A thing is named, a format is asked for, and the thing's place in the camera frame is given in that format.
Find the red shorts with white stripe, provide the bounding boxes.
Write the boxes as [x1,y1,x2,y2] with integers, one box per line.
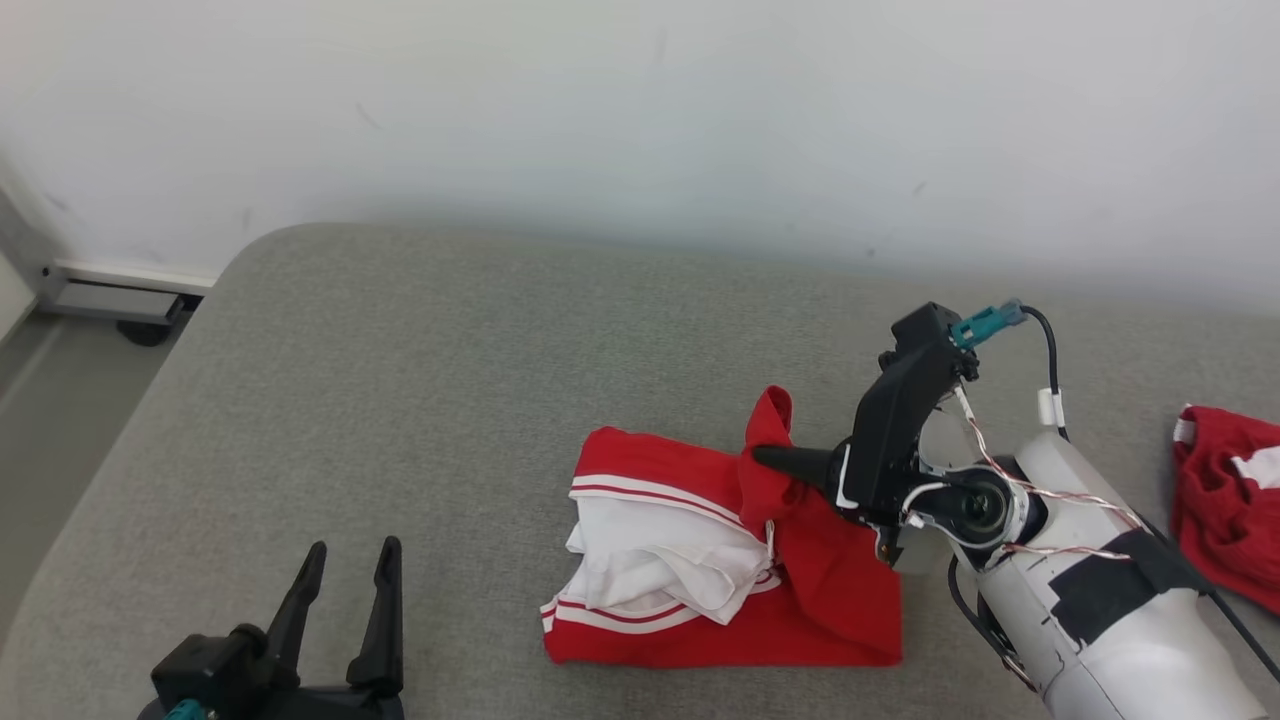
[1170,403,1280,616]

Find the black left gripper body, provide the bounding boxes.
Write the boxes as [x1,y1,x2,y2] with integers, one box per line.
[135,683,407,720]

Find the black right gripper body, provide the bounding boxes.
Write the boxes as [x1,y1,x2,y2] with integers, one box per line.
[836,338,981,531]

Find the red white twisted wire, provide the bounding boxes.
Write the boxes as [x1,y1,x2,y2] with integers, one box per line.
[955,385,1146,561]

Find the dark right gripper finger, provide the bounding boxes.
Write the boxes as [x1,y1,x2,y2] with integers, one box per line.
[751,444,853,498]

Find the black right cable teal connector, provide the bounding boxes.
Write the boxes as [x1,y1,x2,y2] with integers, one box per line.
[948,298,1280,686]

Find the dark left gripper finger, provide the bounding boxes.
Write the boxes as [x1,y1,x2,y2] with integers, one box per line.
[260,540,329,693]
[346,535,405,697]

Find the red jersey with white trim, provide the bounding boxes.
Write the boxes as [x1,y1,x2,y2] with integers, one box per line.
[540,385,906,669]

